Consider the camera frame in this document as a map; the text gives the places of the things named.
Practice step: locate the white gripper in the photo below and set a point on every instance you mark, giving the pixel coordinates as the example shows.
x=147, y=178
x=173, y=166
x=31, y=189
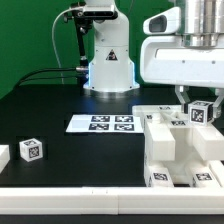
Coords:
x=164, y=60

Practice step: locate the white tagged cube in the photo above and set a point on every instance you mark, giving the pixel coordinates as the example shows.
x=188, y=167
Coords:
x=200, y=112
x=31, y=149

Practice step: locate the white chair side plank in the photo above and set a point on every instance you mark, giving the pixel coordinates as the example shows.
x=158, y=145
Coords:
x=209, y=144
x=156, y=123

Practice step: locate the white chair side plank front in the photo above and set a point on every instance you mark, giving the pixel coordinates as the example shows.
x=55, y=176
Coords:
x=156, y=123

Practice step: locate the white chair seat part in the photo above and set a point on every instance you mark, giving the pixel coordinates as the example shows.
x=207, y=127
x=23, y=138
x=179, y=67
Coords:
x=185, y=153

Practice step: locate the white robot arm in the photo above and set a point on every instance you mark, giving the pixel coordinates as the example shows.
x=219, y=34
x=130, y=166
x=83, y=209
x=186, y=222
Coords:
x=111, y=71

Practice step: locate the white front fence bar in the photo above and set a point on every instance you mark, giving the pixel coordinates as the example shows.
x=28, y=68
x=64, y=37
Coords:
x=112, y=201

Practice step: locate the white paper tag sheet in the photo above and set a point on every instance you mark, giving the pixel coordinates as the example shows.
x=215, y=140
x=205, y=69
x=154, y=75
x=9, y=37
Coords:
x=104, y=124

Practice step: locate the white left fence bar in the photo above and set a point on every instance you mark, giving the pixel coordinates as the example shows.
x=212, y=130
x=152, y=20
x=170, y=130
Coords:
x=4, y=156

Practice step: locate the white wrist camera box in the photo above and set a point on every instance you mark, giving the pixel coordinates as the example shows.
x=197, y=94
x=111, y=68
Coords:
x=167, y=22

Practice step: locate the black camera stand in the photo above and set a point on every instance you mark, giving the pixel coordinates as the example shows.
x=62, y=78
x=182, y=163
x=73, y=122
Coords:
x=83, y=15

